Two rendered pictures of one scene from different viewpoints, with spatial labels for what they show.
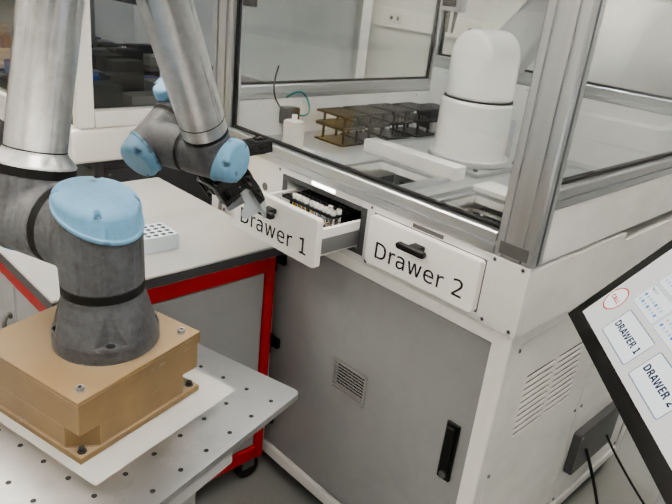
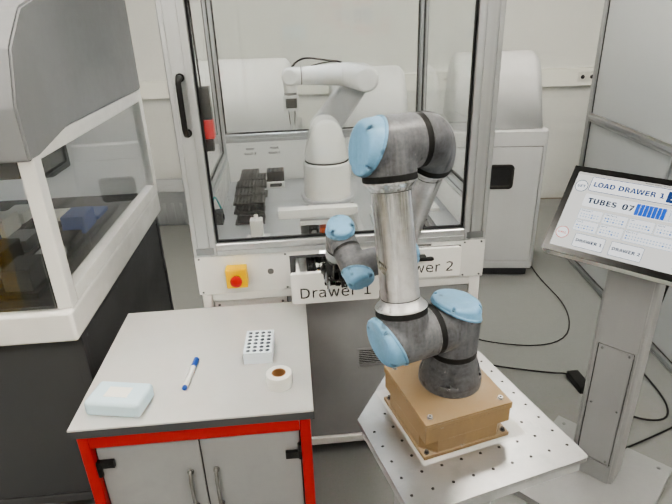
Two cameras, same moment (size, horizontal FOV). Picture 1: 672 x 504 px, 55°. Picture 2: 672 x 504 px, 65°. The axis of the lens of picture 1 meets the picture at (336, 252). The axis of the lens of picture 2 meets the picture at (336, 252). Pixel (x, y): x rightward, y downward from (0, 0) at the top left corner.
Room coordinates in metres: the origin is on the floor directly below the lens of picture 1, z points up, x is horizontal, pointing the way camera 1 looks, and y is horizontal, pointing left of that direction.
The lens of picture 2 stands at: (0.32, 1.29, 1.69)
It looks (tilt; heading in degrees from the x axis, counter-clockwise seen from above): 24 degrees down; 312
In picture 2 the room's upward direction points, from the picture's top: 2 degrees counter-clockwise
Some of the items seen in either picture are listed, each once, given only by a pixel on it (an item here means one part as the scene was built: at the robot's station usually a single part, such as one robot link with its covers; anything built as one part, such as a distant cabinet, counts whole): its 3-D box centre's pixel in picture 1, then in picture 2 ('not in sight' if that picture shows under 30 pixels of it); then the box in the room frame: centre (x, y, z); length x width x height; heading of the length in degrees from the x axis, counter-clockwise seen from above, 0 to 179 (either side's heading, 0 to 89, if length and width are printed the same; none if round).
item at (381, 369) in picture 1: (429, 337); (337, 314); (1.76, -0.32, 0.40); 1.03 x 0.95 x 0.80; 46
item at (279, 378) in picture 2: not in sight; (279, 378); (1.24, 0.52, 0.78); 0.07 x 0.07 x 0.04
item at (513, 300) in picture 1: (453, 190); (332, 220); (1.77, -0.31, 0.87); 1.02 x 0.95 x 0.14; 46
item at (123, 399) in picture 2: not in sight; (119, 398); (1.50, 0.84, 0.78); 0.15 x 0.10 x 0.04; 34
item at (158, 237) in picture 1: (146, 239); (259, 346); (1.40, 0.45, 0.78); 0.12 x 0.08 x 0.04; 134
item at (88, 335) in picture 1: (104, 307); (450, 361); (0.82, 0.32, 0.91); 0.15 x 0.15 x 0.10
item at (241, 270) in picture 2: not in sight; (237, 276); (1.67, 0.30, 0.88); 0.07 x 0.05 x 0.07; 46
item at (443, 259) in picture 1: (420, 260); (420, 262); (1.23, -0.17, 0.87); 0.29 x 0.02 x 0.11; 46
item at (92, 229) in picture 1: (95, 232); (452, 321); (0.82, 0.33, 1.03); 0.13 x 0.12 x 0.14; 66
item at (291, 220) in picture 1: (275, 222); (335, 285); (1.36, 0.14, 0.87); 0.29 x 0.02 x 0.11; 46
